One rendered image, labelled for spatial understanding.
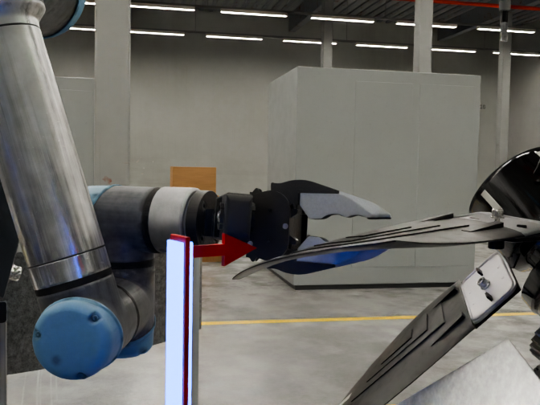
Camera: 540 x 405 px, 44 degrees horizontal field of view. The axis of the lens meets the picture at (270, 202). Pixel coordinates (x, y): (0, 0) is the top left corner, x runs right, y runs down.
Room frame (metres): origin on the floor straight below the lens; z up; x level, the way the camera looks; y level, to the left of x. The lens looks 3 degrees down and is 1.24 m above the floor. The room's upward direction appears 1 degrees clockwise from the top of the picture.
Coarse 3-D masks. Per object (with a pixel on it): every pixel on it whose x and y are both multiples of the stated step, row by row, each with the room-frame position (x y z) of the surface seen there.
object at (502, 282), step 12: (492, 264) 0.76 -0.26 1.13; (504, 264) 0.74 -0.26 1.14; (468, 276) 0.79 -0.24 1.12; (480, 276) 0.77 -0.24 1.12; (492, 276) 0.75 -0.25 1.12; (504, 276) 0.73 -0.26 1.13; (468, 288) 0.77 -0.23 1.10; (480, 288) 0.75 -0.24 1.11; (492, 288) 0.73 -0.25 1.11; (504, 288) 0.71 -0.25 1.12; (468, 300) 0.75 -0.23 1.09; (480, 300) 0.73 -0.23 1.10; (504, 300) 0.70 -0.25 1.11; (480, 312) 0.72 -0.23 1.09
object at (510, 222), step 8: (456, 216) 0.69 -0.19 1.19; (464, 216) 0.69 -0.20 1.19; (472, 216) 0.69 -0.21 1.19; (480, 216) 0.69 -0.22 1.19; (488, 216) 0.69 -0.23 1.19; (504, 216) 0.69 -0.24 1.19; (512, 216) 0.68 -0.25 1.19; (504, 224) 0.65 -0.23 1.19; (512, 224) 0.65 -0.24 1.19; (528, 224) 0.65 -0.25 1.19; (536, 224) 0.65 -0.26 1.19; (528, 232) 0.62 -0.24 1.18; (536, 232) 0.62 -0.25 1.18
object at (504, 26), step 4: (504, 0) 0.66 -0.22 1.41; (508, 0) 0.66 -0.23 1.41; (500, 4) 0.66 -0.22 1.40; (504, 4) 0.66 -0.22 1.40; (508, 4) 0.66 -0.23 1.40; (500, 8) 0.66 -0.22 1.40; (504, 8) 0.66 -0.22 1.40; (508, 8) 0.66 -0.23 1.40; (504, 12) 0.66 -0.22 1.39; (508, 12) 0.66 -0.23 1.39; (504, 16) 0.66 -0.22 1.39; (504, 20) 0.66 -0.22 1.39; (504, 24) 0.66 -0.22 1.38; (504, 28) 0.66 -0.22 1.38; (500, 32) 0.66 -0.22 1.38; (504, 32) 0.66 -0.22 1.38; (500, 36) 0.66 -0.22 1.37; (504, 36) 0.66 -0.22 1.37; (500, 40) 0.66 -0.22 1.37; (504, 40) 0.66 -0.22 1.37
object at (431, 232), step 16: (400, 224) 0.65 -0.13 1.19; (416, 224) 0.62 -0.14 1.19; (432, 224) 0.61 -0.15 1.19; (448, 224) 0.62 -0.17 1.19; (464, 224) 0.61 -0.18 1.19; (480, 224) 0.62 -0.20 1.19; (496, 224) 0.61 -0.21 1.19; (336, 240) 0.59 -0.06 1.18; (352, 240) 0.56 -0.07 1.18; (368, 240) 0.54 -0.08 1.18; (384, 240) 0.54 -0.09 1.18; (400, 240) 0.52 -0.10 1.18; (416, 240) 0.52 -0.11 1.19; (432, 240) 0.52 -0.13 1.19; (448, 240) 0.52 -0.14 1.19; (464, 240) 0.53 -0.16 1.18; (480, 240) 0.54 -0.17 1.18; (496, 240) 0.56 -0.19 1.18; (288, 256) 0.51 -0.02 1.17; (304, 256) 0.51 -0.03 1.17; (240, 272) 0.59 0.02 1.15
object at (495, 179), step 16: (512, 160) 0.71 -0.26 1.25; (528, 160) 0.70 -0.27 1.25; (496, 176) 0.71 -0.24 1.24; (512, 176) 0.70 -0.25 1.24; (528, 176) 0.69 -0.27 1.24; (480, 192) 0.72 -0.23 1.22; (496, 192) 0.71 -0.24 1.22; (512, 192) 0.69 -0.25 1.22; (528, 192) 0.68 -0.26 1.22; (480, 208) 0.72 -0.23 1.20; (512, 208) 0.69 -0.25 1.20; (528, 208) 0.68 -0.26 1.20; (512, 256) 0.70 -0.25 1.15; (528, 256) 0.69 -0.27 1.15; (528, 288) 0.66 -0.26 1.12; (528, 304) 0.68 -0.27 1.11
